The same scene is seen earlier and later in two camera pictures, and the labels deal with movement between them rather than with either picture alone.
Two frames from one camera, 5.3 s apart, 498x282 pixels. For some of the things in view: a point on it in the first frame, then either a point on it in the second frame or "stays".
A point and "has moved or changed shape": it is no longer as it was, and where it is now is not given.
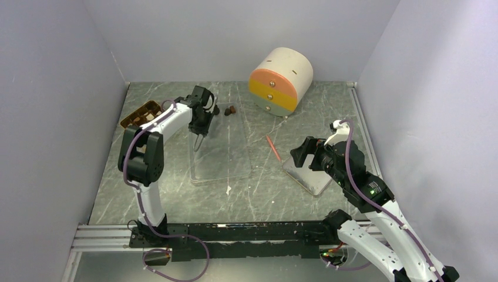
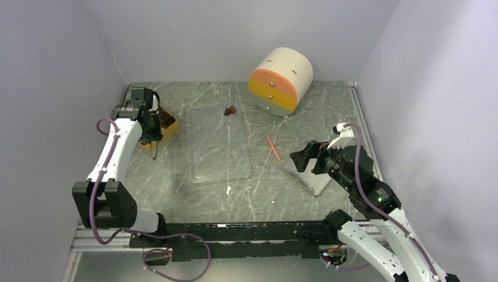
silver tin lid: x=314 y=181 stays
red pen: x=273 y=147 stays
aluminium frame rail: x=98 y=238 stays
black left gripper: x=203 y=130 to x=157 y=135
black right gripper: x=309 y=147 stays
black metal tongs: x=211 y=107 has moved or changed shape
